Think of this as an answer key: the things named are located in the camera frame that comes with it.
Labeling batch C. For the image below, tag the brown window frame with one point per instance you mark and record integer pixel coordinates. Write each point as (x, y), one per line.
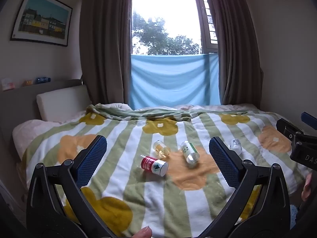
(204, 24)

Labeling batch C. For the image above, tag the pink white small box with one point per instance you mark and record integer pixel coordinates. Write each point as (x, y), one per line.
(8, 84)

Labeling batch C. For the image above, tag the person's left hand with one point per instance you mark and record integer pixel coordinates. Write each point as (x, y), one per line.
(143, 233)

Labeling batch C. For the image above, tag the green labelled bottle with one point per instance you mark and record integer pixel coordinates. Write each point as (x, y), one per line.
(189, 153)

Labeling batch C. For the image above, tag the small yellow liquid bottle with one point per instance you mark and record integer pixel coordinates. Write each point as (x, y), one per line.
(162, 150)

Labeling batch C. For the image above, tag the pink pillow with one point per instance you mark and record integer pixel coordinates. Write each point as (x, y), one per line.
(29, 131)

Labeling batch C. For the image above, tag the tree outside window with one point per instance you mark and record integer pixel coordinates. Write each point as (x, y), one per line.
(163, 39)

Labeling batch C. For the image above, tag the person's right hand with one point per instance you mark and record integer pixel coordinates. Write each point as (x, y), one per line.
(307, 186)

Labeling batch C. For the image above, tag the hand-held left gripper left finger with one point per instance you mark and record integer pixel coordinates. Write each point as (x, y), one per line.
(92, 161)

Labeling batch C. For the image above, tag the striped floral blanket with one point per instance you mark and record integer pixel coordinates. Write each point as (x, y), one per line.
(153, 198)

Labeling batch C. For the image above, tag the blue fluffy rug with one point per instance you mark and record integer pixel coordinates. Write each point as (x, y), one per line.
(293, 215)

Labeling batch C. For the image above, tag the pale pink bed sheet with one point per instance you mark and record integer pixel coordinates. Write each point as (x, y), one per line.
(218, 107)

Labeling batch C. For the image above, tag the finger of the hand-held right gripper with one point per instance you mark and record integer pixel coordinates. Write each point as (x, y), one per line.
(309, 117)
(287, 127)

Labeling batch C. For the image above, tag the orange small toy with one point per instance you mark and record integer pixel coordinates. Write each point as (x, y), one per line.
(28, 82)

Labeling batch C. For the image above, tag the small white bottle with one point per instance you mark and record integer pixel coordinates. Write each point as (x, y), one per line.
(235, 146)

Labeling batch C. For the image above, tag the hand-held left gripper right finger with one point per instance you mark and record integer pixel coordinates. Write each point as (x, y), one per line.
(223, 163)

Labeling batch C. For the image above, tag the blue small toy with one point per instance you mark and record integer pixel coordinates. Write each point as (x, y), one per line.
(42, 80)

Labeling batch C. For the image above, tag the red labelled bottle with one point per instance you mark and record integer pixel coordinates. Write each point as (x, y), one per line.
(153, 165)

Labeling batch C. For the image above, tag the framed wall picture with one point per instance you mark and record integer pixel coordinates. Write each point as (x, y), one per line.
(42, 17)

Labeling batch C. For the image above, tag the white cushion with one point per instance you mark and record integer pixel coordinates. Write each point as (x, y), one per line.
(62, 101)

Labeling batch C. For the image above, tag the grey bed headboard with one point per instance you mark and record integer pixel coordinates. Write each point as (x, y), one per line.
(19, 101)

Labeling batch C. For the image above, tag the brown curtain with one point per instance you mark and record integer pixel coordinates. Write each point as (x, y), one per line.
(106, 42)
(237, 42)

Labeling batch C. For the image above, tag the light blue cloth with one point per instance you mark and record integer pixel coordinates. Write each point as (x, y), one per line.
(173, 81)

